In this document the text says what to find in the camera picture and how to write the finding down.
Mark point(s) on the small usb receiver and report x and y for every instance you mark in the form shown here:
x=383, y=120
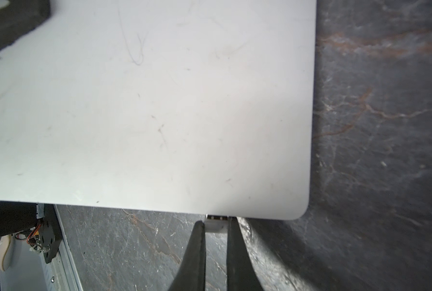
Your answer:
x=216, y=224

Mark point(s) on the silver laptop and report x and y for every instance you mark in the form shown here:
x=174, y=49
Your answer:
x=198, y=107

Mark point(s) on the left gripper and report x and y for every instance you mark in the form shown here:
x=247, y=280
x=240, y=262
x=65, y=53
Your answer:
x=19, y=18

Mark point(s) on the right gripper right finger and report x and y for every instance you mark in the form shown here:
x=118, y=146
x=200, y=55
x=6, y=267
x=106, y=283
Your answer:
x=240, y=273

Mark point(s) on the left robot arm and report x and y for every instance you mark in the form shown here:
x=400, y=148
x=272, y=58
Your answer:
x=38, y=221

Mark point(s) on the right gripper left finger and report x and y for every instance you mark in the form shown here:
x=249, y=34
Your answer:
x=191, y=275

